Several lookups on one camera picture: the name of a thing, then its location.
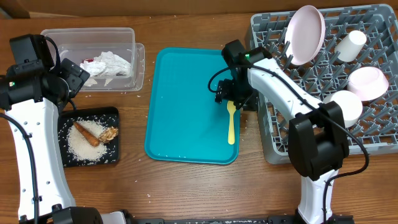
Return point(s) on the large white plate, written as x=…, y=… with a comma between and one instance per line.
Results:
x=305, y=33

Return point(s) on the orange carrot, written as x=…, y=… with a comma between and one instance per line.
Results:
x=93, y=141

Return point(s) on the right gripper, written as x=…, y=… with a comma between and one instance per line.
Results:
x=226, y=94

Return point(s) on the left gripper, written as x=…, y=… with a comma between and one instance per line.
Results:
x=75, y=75

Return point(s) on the white cup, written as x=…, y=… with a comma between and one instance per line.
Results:
x=351, y=45

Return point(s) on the pale green bowl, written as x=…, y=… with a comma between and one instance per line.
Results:
x=349, y=103

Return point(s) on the pink bowl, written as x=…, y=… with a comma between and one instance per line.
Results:
x=368, y=83

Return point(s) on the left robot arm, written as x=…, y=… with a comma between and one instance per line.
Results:
x=33, y=93

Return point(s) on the yellow plastic spoon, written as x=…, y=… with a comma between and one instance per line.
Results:
x=231, y=110

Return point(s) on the pile of rice grains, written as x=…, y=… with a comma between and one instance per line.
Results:
x=76, y=150

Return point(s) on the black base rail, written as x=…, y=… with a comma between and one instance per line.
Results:
x=279, y=219

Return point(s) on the small white tissue piece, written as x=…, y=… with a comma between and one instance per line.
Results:
x=97, y=82

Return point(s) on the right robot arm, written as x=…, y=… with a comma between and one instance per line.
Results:
x=317, y=140

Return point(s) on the red silver snack wrapper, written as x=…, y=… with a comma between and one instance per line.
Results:
x=88, y=60

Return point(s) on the white napkin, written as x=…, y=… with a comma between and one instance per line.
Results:
x=107, y=64

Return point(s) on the brown walnut cookie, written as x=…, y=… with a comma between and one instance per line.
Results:
x=108, y=135

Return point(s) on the black plastic tray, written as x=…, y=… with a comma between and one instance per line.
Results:
x=89, y=112

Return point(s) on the teal plastic tray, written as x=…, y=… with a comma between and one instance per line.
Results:
x=184, y=123

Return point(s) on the grey dishwasher rack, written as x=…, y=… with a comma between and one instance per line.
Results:
x=377, y=126

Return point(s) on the clear plastic bin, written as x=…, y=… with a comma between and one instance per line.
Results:
x=77, y=44

